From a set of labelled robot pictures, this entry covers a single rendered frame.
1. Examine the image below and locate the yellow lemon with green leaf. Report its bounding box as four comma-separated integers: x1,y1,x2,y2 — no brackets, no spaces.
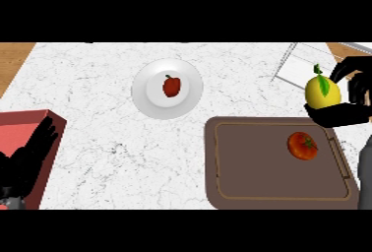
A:
304,63,342,110

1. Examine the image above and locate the white plate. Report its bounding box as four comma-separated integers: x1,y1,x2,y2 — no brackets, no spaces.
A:
131,58,205,121

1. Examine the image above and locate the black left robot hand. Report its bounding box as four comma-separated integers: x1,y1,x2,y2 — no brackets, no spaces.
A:
0,116,59,200

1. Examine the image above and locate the brown tray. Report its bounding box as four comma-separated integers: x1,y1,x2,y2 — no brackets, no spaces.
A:
204,115,362,211

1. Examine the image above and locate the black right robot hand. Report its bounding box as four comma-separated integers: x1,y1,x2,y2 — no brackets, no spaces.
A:
302,55,372,129

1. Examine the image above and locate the wire tiered shelf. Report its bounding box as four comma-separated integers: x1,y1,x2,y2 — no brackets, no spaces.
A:
270,42,372,91

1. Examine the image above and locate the red tomato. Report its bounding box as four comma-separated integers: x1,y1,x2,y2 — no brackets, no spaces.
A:
286,131,320,161

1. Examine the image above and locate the red box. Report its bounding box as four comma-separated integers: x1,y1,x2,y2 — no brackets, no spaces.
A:
0,109,68,211

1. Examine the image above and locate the red bell pepper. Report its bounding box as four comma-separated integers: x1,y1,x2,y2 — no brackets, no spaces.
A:
161,74,183,98

